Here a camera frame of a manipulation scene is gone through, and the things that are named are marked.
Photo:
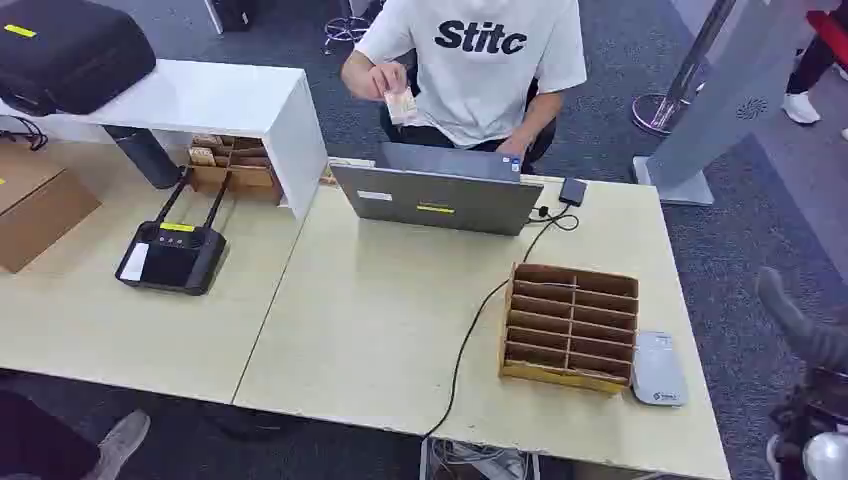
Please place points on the black remote controller with antennas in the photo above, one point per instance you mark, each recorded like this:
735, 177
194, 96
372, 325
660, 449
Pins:
172, 260

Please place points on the person's right hand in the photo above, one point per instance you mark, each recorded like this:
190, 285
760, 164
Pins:
381, 78

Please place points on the brown cardboard box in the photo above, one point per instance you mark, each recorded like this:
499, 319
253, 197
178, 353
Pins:
40, 212

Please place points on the small stack of cards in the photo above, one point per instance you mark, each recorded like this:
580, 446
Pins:
401, 106

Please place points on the empty wooden slotted box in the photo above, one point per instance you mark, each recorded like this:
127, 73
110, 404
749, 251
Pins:
566, 379

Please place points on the red barrier belt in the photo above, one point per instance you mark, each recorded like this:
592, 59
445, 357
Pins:
831, 33

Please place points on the wooden card box with cards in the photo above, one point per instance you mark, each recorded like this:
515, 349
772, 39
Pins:
250, 176

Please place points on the chrome chair star base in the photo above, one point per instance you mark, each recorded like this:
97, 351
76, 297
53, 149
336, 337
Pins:
348, 28

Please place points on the person with white shoes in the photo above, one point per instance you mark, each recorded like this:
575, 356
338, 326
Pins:
811, 66

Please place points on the person's left hand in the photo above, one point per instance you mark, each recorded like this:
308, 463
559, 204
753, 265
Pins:
513, 146

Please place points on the black cylindrical bottle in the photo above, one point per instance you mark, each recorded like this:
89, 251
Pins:
146, 156

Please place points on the grey laptop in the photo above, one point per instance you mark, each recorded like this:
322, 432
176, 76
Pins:
437, 199

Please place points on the white desk shelf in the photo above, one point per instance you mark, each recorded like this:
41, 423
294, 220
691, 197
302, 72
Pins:
199, 93

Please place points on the grey card reader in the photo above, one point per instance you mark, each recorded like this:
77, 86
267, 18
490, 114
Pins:
657, 371

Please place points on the person in white shirt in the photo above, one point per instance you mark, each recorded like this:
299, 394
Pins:
484, 86

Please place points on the person with grey shoe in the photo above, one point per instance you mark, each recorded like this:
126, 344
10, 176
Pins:
119, 440

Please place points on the black cabinet with white frame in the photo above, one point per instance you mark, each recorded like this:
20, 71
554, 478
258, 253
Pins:
232, 13

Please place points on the chrome stanchion post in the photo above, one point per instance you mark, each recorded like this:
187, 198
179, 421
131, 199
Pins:
652, 114

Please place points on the black power adapter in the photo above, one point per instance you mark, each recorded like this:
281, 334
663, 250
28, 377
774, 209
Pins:
573, 191

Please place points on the black carrying case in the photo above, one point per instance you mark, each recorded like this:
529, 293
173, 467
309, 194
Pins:
66, 60

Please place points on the card stack in wooden box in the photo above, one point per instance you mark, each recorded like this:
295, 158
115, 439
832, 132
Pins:
202, 156

